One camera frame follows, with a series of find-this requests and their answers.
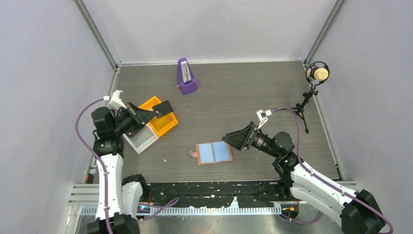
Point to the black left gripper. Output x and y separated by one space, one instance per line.
140 117

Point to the yellow plastic bin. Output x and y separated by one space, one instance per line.
160 125

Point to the orange leather card holder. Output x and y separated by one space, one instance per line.
212 152

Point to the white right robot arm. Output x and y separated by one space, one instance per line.
355 212

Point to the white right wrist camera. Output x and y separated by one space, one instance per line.
263 117

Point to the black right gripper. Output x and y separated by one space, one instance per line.
243 138

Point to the black microphone tripod stand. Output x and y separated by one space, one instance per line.
299 108

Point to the white plastic bin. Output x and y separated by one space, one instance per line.
142 140

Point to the beige foam microphone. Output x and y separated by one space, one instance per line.
317 71

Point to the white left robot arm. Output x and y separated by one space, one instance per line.
118 200

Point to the purple metronome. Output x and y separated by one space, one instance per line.
185 79

